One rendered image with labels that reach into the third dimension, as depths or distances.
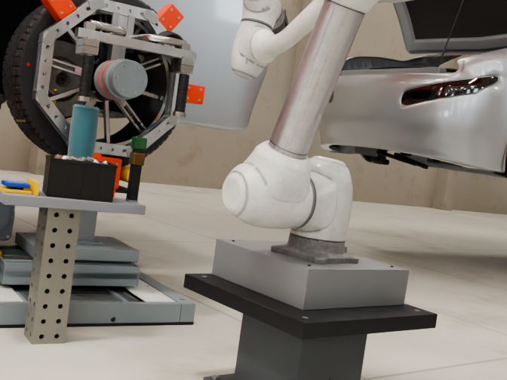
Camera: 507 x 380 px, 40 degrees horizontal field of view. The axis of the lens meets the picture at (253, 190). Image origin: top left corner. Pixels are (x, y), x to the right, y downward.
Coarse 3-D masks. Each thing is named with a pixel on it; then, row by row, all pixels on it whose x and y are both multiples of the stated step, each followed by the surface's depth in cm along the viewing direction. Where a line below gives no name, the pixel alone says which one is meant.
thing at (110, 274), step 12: (0, 252) 252; (12, 252) 264; (24, 252) 267; (0, 264) 244; (12, 264) 240; (24, 264) 242; (84, 264) 259; (96, 264) 261; (108, 264) 264; (120, 264) 266; (132, 264) 269; (0, 276) 243; (12, 276) 241; (24, 276) 243; (84, 276) 254; (96, 276) 256; (108, 276) 259; (120, 276) 261; (132, 276) 264
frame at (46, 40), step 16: (96, 0) 241; (80, 16) 240; (144, 16) 251; (48, 32) 234; (64, 32) 237; (48, 48) 237; (48, 64) 236; (48, 80) 237; (176, 80) 261; (32, 96) 239; (176, 96) 262; (48, 112) 238; (64, 128) 243; (160, 128) 260; (96, 144) 248; (112, 144) 251; (128, 144) 260
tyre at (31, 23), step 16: (80, 0) 247; (112, 0) 253; (128, 0) 256; (32, 16) 246; (48, 16) 242; (16, 32) 253; (32, 32) 240; (16, 48) 242; (32, 48) 241; (16, 64) 240; (32, 64) 241; (16, 80) 240; (32, 80) 242; (16, 96) 242; (16, 112) 251; (32, 112) 243; (32, 128) 245; (48, 128) 247; (48, 144) 248; (64, 144) 250; (160, 144) 270; (128, 160) 264
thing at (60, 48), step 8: (56, 40) 289; (56, 48) 290; (64, 48) 291; (72, 48) 293; (56, 56) 290; (64, 56) 292; (72, 56) 294; (80, 56) 295; (56, 64) 286; (80, 64) 296; (56, 72) 286; (72, 80) 290; (56, 88) 287; (64, 88) 289; (48, 96) 290; (72, 96) 296; (56, 104) 292; (64, 104) 294; (72, 104) 296; (80, 104) 298; (64, 112) 295
